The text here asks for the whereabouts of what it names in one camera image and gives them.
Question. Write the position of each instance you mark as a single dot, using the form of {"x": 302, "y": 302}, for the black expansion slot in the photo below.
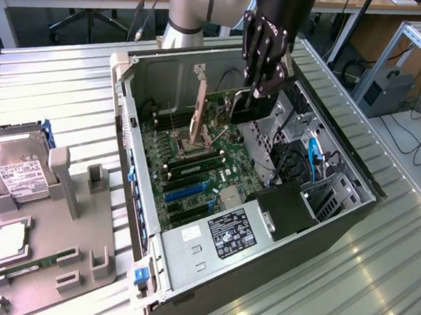
{"x": 186, "y": 184}
{"x": 188, "y": 208}
{"x": 191, "y": 218}

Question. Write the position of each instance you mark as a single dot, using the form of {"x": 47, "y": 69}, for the blue plastic disk caddy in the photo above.
{"x": 48, "y": 134}

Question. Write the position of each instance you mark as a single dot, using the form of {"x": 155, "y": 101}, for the blue case latch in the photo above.
{"x": 140, "y": 276}

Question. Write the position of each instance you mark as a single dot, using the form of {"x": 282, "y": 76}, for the open PC case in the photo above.
{"x": 258, "y": 296}

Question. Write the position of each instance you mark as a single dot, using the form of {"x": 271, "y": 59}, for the silver chipset heatsink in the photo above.
{"x": 231, "y": 199}

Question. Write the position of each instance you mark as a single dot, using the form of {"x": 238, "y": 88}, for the CPU socket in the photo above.
{"x": 182, "y": 146}

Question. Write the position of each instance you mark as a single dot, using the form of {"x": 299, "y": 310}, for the perforated metal disk bay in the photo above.
{"x": 329, "y": 203}

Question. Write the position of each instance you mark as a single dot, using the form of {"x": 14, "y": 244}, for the silver CPU chip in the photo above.
{"x": 9, "y": 240}

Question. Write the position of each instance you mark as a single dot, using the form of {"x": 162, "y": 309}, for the metal drive cage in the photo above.
{"x": 259, "y": 139}

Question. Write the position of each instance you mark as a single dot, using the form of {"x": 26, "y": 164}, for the black plastic cover block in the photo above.
{"x": 283, "y": 210}

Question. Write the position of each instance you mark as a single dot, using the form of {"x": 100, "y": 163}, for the grey power supply unit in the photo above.
{"x": 188, "y": 258}

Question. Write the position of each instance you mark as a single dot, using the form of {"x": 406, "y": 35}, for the grey parts rack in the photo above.
{"x": 52, "y": 225}

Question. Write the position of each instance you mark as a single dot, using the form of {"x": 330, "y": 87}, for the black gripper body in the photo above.
{"x": 284, "y": 10}

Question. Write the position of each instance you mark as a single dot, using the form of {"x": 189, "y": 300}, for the green motherboard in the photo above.
{"x": 237, "y": 163}

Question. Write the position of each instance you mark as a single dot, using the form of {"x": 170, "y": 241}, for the long wooden desk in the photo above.
{"x": 390, "y": 10}

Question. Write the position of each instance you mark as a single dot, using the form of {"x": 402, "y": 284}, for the black office chair base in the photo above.
{"x": 92, "y": 15}

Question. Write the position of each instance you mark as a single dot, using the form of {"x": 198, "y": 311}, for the graphics card with metal bracket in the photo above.
{"x": 199, "y": 109}

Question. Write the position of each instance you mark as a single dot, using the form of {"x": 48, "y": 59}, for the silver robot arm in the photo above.
{"x": 185, "y": 13}

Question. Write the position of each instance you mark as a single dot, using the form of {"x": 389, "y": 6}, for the blue expansion slot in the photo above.
{"x": 185, "y": 194}

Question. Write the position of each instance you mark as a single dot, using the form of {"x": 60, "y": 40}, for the green loose RAM stick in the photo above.
{"x": 23, "y": 269}

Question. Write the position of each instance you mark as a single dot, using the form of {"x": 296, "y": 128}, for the black case lock knob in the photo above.
{"x": 133, "y": 122}

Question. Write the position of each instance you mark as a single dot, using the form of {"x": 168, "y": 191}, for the silver hard disk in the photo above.
{"x": 13, "y": 160}

